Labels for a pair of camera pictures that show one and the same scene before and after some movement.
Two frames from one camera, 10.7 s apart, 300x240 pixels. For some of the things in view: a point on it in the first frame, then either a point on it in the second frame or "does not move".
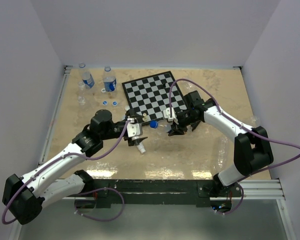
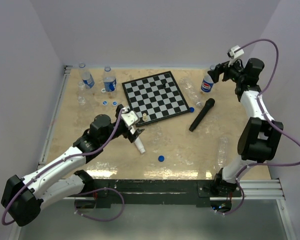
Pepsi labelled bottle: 164,125 → 207,83
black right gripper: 177,129 → 215,74
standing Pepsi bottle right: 109,79 does not move
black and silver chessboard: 150,96 does not move
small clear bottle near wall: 81,85 does not move
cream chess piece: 144,118 does not move
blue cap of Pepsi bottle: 154,124 → 161,158
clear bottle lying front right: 222,156 does not move
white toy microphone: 141,147 does not move
